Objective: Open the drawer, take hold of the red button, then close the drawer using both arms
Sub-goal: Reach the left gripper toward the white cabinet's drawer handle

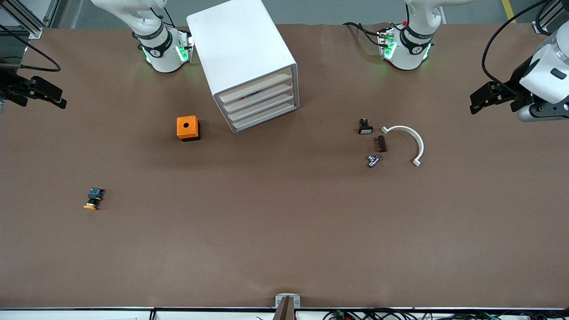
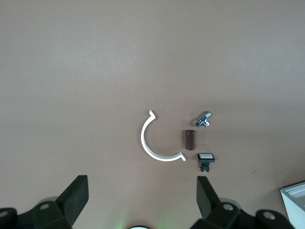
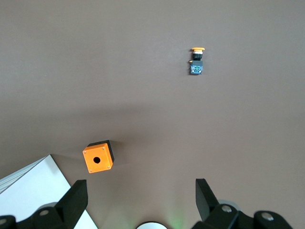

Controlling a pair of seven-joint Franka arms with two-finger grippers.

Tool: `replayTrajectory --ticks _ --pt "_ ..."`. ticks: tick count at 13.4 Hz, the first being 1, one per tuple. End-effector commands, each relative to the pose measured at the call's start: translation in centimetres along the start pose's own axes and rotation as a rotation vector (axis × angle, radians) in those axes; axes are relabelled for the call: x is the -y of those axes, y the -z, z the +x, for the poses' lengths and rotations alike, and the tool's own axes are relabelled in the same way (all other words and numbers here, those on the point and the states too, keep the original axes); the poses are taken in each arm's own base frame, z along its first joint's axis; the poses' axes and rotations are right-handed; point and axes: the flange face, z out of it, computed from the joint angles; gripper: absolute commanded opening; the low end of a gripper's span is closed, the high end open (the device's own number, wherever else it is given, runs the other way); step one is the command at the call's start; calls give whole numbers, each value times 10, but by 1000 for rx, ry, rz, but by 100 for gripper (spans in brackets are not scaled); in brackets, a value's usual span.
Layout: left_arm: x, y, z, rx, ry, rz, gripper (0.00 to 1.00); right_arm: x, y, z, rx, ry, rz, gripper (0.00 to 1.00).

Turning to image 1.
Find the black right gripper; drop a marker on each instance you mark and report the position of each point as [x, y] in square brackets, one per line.
[7, 85]

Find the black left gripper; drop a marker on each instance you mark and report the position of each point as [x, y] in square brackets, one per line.
[515, 78]

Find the white plastic drawer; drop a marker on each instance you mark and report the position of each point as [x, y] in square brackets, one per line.
[265, 120]
[255, 87]
[260, 100]
[262, 110]

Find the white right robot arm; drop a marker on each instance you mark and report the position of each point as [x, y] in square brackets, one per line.
[163, 61]

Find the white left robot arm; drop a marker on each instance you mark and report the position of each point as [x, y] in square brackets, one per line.
[405, 62]

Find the yellow mushroom push button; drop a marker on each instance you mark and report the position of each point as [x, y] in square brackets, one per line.
[92, 205]

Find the white drawer cabinet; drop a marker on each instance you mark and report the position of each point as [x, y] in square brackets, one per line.
[240, 40]

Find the brown terminal block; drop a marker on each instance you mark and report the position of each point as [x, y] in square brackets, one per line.
[381, 144]

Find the orange box with hole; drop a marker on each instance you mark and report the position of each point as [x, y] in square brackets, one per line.
[182, 131]

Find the aluminium frame profile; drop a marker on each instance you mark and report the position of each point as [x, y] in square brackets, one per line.
[540, 26]
[33, 30]

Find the white curved plastic bracket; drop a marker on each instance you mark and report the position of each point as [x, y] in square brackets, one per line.
[418, 142]

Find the small black white-faced switch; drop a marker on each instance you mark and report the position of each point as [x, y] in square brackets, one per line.
[365, 130]

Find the silver metal key switch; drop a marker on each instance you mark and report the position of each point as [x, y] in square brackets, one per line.
[373, 161]

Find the white table edge rail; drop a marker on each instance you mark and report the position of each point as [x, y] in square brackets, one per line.
[66, 315]

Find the grey metal bracket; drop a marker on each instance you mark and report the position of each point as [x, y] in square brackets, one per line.
[280, 298]

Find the brown post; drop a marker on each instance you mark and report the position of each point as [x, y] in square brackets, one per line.
[284, 312]

